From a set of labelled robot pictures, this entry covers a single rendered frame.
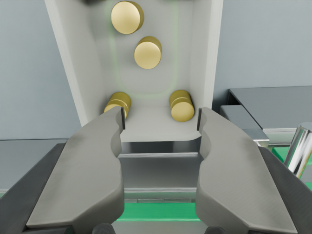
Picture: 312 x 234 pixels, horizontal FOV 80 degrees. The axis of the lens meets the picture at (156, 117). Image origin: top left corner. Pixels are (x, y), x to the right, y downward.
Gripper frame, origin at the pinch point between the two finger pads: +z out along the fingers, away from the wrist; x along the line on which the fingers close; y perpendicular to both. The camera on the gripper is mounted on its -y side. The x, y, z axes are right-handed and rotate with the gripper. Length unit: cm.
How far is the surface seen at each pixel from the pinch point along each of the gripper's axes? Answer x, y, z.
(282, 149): 13.2, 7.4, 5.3
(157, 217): -0.3, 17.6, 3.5
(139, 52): -2.7, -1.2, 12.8
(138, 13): -2.7, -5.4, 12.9
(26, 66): -22.3, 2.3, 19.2
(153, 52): -1.0, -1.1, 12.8
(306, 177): 13.5, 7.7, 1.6
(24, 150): -25.2, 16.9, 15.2
